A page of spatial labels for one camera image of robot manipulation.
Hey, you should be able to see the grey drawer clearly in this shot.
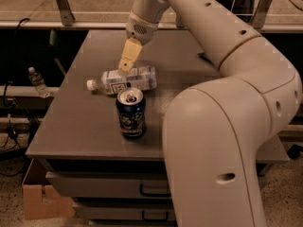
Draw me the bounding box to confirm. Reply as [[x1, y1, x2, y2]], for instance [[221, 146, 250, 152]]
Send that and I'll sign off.
[[46, 171, 260, 200], [73, 202, 175, 222]]

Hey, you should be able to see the small water bottle on ledge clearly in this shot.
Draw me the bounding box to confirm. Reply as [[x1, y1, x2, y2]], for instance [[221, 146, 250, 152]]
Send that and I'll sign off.
[[28, 67, 50, 98]]

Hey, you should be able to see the metal bracket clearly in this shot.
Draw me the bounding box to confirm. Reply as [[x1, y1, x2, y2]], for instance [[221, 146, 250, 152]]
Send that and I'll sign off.
[[250, 0, 273, 29], [175, 14, 186, 28], [56, 0, 75, 26]]

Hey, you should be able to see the blue soda can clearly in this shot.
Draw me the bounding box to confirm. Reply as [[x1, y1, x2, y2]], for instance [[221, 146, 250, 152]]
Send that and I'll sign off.
[[116, 87, 146, 138]]

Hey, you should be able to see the upper grey drawer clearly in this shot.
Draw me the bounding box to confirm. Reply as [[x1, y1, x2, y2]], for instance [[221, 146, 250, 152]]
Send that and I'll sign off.
[[46, 171, 260, 200]]

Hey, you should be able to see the left metal bracket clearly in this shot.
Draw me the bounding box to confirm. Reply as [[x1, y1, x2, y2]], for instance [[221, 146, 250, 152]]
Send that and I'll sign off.
[[56, 0, 75, 26]]

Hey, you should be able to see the lower grey drawer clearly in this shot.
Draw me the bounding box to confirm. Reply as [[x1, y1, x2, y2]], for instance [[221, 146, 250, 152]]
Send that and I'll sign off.
[[73, 202, 175, 222]]

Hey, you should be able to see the middle metal bracket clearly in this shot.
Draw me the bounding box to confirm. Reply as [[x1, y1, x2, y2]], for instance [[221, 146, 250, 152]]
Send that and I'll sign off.
[[175, 14, 186, 28]]

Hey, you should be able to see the right metal bracket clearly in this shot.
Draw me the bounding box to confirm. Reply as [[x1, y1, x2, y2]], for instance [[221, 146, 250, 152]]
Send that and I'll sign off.
[[250, 0, 273, 29]]

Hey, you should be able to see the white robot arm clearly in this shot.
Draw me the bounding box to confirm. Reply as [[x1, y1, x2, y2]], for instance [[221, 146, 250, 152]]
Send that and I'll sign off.
[[118, 0, 302, 227]]

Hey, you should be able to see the black cable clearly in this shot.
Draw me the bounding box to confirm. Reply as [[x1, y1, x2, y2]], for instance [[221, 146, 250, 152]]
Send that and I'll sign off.
[[0, 17, 31, 178]]

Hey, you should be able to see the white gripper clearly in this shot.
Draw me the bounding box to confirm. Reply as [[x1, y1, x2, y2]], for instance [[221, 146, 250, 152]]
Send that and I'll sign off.
[[118, 12, 158, 77]]

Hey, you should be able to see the cardboard box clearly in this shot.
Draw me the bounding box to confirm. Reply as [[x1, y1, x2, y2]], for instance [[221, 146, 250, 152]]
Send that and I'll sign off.
[[22, 160, 75, 220]]

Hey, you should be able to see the grey drawer cabinet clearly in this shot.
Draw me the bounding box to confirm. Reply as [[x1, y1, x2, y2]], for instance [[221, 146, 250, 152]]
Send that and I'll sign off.
[[26, 29, 290, 227]]

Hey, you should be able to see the dark blue snack packet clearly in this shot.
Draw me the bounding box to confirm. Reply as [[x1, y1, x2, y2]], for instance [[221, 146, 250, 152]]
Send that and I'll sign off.
[[198, 52, 213, 65]]

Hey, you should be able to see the clear plastic water bottle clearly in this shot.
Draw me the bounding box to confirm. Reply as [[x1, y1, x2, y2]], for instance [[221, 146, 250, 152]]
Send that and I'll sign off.
[[86, 66, 157, 95]]

